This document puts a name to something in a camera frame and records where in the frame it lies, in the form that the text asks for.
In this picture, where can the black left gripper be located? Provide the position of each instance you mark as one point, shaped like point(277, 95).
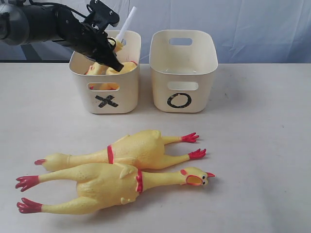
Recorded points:
point(91, 43)

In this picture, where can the headless yellow rubber chicken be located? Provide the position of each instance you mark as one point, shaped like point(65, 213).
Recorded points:
point(98, 69)

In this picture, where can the yellow rubber chicken beak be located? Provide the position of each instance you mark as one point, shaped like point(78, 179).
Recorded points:
point(103, 185)

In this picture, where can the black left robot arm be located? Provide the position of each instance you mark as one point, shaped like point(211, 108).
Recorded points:
point(22, 24)

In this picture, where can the cream bin marked X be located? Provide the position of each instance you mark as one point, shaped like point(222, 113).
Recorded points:
point(109, 94)

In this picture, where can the cream bin marked O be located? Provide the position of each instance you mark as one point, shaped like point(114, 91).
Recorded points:
point(182, 65)

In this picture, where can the yellow rubber chicken lying behind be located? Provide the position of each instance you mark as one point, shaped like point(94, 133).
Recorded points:
point(144, 150)

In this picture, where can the blue-grey backdrop curtain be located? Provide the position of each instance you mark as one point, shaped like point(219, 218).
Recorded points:
point(243, 31)

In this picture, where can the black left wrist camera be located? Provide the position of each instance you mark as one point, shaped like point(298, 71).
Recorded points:
point(101, 16)

